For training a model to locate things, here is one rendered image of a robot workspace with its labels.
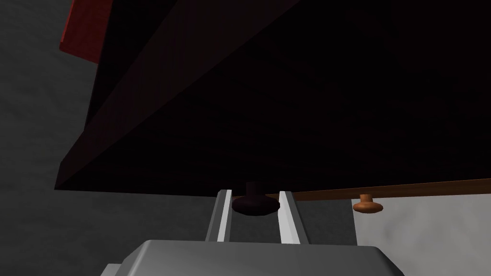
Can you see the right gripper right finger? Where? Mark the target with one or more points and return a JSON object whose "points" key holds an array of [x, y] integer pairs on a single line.
{"points": [[288, 220]]}

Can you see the light wooden round knob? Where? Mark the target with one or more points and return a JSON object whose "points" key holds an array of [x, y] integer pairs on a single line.
{"points": [[367, 205]]}

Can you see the brown wooden cupboard door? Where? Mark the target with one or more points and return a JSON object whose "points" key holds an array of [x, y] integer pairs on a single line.
{"points": [[402, 189]]}

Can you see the dark wooden round knob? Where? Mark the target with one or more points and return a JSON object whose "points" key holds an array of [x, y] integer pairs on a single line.
{"points": [[254, 203]]}

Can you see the dark wooden cupboard door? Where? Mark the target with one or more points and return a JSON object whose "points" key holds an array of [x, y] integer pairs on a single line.
{"points": [[291, 107]]}

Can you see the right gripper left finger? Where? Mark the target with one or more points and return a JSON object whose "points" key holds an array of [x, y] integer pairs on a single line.
{"points": [[221, 216]]}

